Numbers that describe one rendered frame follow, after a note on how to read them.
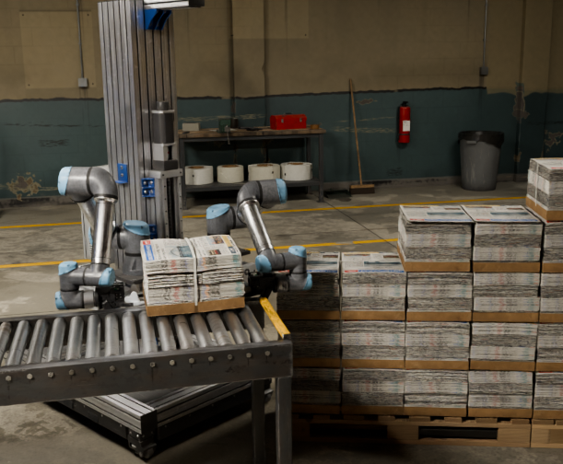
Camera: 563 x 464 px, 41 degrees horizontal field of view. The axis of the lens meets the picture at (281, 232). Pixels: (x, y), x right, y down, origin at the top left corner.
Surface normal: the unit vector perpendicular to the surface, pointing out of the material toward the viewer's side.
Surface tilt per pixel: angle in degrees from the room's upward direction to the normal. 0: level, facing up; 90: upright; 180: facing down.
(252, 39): 90
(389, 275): 90
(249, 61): 90
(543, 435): 90
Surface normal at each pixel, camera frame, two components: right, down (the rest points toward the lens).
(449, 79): 0.22, 0.22
